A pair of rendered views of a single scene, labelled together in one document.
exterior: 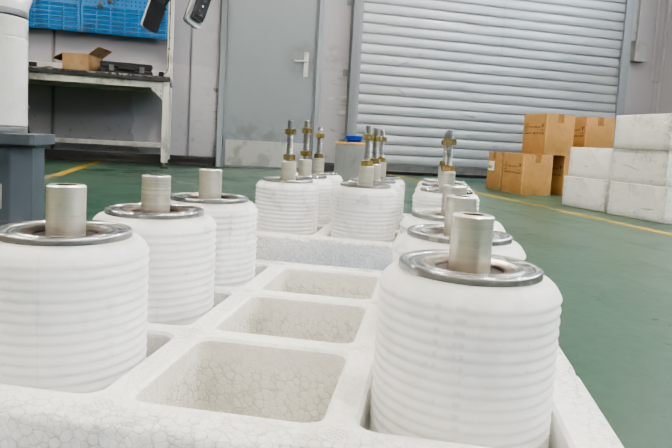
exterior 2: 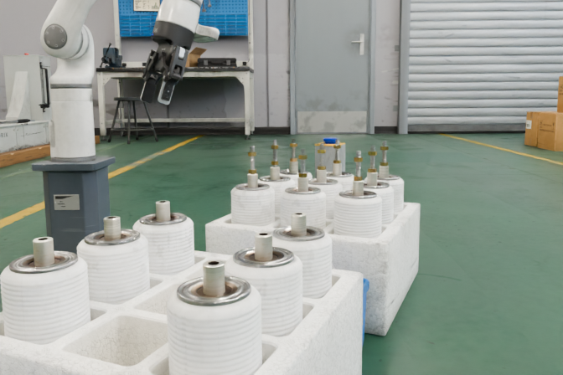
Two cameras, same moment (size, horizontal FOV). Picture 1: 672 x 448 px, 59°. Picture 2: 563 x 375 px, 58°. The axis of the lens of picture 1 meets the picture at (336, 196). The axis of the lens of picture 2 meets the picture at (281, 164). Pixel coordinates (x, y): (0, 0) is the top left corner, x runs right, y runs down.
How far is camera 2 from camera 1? 34 cm
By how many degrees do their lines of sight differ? 15
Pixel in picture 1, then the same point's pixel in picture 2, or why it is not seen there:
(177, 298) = (118, 288)
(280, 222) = (244, 218)
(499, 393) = (204, 359)
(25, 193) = (93, 199)
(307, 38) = (362, 22)
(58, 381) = (34, 337)
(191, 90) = (269, 74)
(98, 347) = (53, 321)
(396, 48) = (441, 23)
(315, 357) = not seen: hidden behind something
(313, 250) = not seen: hidden behind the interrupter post
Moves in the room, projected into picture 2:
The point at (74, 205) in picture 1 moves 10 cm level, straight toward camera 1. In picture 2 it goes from (44, 250) to (15, 279)
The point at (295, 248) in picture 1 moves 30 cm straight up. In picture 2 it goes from (250, 236) to (249, 89)
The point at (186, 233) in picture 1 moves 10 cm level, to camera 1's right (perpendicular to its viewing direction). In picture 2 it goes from (121, 253) to (189, 259)
